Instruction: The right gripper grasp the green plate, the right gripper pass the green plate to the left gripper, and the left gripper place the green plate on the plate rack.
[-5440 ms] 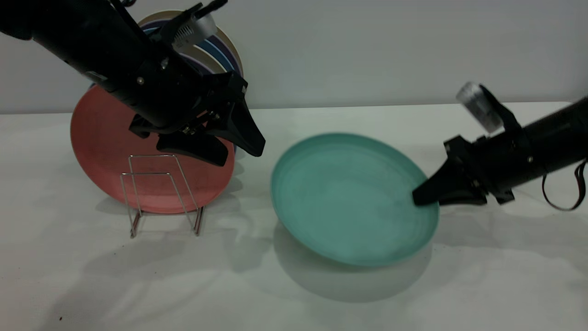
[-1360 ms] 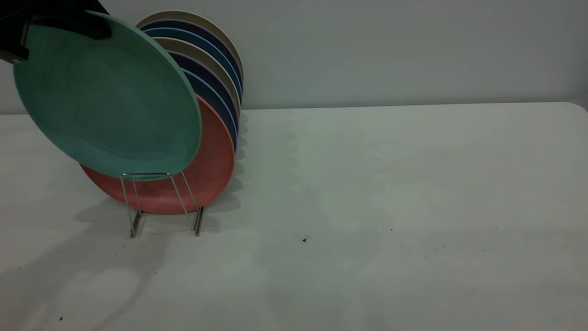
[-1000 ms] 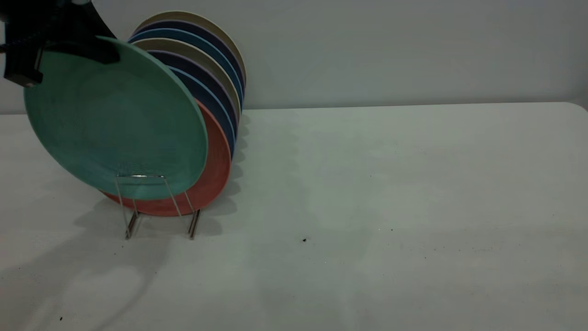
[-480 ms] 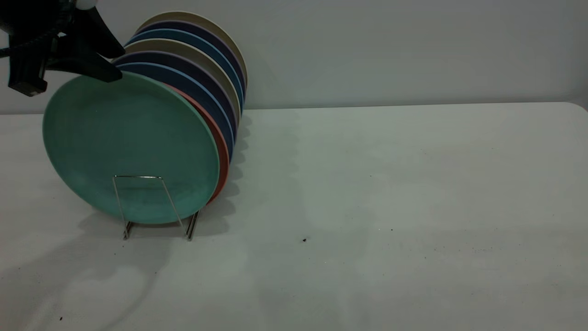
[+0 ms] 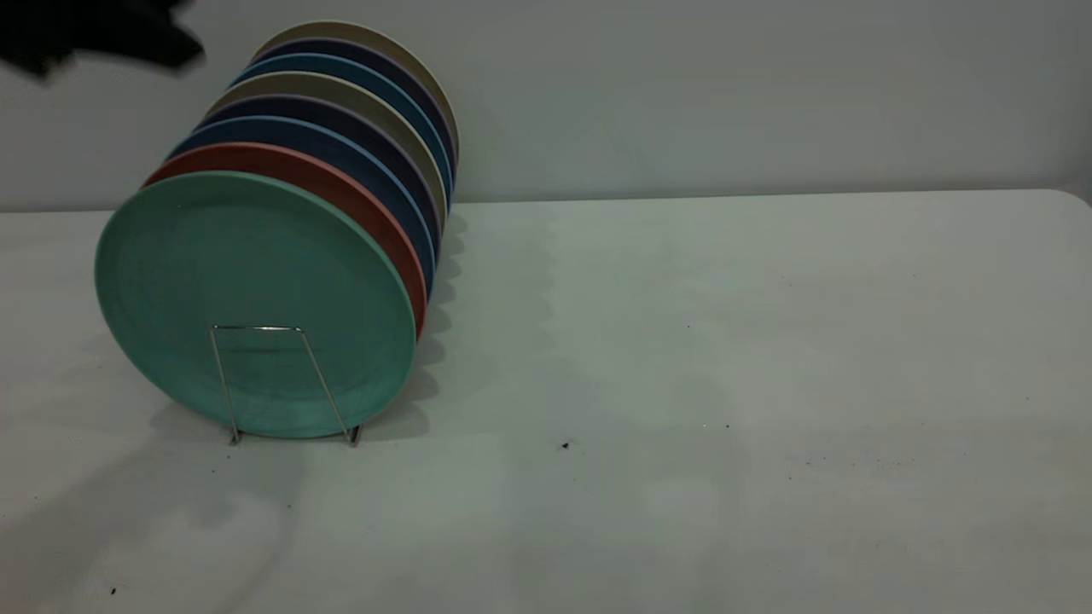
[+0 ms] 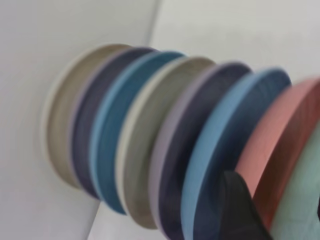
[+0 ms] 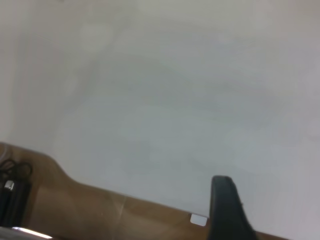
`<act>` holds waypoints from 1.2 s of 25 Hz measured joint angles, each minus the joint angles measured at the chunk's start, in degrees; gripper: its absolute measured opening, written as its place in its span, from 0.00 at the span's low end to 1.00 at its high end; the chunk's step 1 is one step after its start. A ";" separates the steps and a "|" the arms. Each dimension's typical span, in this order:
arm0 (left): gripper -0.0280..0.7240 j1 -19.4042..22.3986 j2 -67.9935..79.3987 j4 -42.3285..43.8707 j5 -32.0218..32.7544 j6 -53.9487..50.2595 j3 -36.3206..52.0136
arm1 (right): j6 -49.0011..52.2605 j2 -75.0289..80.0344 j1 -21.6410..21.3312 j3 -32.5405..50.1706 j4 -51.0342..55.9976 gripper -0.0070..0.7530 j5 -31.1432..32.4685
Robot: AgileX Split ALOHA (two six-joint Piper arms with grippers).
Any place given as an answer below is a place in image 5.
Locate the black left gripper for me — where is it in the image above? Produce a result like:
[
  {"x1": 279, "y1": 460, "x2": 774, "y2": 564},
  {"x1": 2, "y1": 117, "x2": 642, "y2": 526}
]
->
[{"x1": 0, "y1": 0, "x2": 207, "y2": 79}]

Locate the green round plate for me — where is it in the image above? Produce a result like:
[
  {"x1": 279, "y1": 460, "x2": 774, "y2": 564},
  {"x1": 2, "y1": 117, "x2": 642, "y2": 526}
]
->
[{"x1": 94, "y1": 171, "x2": 417, "y2": 440}]

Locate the navy plate lavender rim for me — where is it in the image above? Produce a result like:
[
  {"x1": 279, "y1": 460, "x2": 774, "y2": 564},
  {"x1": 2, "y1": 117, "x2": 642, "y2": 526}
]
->
[{"x1": 203, "y1": 94, "x2": 446, "y2": 248}]

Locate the beige round plate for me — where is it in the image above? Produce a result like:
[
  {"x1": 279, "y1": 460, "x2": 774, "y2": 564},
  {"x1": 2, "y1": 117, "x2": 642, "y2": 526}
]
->
[
  {"x1": 207, "y1": 72, "x2": 450, "y2": 210},
  {"x1": 252, "y1": 20, "x2": 460, "y2": 159}
]

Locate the blue plate light blue rim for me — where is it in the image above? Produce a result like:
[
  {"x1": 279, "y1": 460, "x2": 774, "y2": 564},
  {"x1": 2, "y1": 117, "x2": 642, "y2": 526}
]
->
[{"x1": 166, "y1": 115, "x2": 438, "y2": 299}]

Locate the teal blue round plate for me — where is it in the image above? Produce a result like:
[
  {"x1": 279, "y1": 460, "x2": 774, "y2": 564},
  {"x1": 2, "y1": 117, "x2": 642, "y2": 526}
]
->
[{"x1": 230, "y1": 53, "x2": 455, "y2": 184}]

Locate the dark purple round plate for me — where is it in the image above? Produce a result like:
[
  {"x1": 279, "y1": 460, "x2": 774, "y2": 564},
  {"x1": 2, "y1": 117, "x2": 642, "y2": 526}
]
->
[{"x1": 252, "y1": 38, "x2": 457, "y2": 163}]

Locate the pink round plate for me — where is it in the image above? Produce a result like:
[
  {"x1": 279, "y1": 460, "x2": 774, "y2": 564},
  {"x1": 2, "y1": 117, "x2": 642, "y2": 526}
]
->
[{"x1": 141, "y1": 142, "x2": 427, "y2": 342}]

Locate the metal wire plate rack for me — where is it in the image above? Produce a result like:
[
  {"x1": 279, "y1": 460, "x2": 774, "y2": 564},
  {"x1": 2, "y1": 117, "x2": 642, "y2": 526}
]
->
[{"x1": 210, "y1": 324, "x2": 363, "y2": 446}]

